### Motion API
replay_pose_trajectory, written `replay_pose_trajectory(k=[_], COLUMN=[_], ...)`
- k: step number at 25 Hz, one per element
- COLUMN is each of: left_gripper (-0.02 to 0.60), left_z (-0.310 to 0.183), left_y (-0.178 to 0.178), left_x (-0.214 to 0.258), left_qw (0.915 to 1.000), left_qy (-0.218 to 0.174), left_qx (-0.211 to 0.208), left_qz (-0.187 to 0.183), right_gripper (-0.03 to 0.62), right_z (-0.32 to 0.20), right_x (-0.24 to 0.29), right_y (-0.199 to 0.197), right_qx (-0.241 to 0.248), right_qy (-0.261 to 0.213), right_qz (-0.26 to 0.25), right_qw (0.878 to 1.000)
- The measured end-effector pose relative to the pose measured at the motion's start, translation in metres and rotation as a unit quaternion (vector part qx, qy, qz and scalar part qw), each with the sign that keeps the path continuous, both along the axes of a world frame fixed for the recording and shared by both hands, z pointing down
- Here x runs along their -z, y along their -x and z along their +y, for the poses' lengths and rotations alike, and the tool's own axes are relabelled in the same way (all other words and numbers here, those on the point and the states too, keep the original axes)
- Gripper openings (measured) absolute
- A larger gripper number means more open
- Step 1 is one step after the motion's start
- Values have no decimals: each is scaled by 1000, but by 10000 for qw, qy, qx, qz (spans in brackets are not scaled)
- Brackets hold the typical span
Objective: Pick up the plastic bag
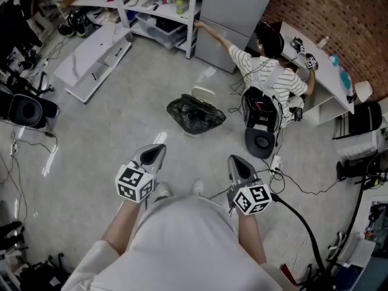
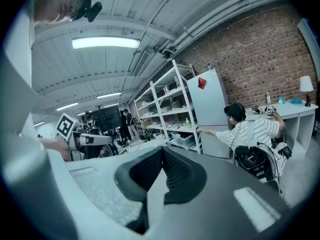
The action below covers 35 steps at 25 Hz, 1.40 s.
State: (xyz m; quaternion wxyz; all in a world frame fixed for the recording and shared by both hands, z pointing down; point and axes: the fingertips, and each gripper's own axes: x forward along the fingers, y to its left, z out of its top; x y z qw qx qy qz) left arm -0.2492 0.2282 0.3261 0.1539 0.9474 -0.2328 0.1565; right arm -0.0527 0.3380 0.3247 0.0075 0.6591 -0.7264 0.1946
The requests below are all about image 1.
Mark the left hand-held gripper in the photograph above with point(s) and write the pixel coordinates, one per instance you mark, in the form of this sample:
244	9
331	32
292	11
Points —
135	183

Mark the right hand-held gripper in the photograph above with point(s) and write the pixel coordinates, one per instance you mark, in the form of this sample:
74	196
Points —
251	199

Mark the black trash bag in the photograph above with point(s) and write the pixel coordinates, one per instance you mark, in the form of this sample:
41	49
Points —
195	115

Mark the person's right forearm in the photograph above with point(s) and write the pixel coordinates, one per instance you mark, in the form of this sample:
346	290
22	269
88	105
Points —
250	238

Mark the person's left forearm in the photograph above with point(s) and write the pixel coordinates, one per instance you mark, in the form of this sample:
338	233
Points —
124	226

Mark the white trash can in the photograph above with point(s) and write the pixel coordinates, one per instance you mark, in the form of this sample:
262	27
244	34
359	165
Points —
203	92

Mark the grey round-seat chair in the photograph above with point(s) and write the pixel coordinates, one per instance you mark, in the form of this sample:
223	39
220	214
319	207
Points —
260	142

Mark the white power strip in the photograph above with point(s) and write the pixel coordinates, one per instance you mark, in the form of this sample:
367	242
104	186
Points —
13	149
276	162

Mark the person's left white shoe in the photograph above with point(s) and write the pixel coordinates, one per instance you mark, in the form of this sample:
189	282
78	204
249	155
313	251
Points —
163	190

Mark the person's white shoe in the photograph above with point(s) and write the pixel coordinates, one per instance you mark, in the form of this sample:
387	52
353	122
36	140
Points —
163	190
198	187

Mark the person's right white shoe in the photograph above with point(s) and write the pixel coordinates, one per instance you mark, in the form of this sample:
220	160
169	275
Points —
198	187

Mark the person's white shirt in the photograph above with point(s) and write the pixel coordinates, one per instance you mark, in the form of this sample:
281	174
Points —
182	247

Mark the red box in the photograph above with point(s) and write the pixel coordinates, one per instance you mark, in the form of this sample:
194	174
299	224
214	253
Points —
289	274

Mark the white ribbed heater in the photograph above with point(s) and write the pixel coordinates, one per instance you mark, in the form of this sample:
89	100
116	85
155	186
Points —
357	150

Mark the white marble low cabinet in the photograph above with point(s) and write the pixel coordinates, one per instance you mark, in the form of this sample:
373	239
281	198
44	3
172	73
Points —
91	56

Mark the white desk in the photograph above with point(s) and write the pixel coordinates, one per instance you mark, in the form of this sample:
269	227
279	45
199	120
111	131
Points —
327	74

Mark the clear plastic storage bin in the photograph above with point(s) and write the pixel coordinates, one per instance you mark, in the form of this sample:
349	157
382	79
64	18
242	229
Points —
160	30

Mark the black folding chair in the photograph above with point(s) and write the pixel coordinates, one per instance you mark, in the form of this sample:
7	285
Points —
363	120

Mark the black round-seat chair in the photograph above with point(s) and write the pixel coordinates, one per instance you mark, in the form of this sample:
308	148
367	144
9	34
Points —
27	111

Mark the teal cloth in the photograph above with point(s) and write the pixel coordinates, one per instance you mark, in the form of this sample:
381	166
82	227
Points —
346	80

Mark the white lamp shade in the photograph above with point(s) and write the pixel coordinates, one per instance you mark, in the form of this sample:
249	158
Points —
362	91

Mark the white shelving unit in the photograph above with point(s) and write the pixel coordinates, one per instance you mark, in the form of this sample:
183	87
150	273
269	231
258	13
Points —
169	11

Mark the green drink bottle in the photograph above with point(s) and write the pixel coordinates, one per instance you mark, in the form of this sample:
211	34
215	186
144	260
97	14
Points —
179	6

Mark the silver laptop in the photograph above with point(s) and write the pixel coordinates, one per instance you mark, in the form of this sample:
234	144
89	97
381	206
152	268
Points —
149	3

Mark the grey refrigerator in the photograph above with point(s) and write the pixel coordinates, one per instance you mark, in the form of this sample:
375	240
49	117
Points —
236	8

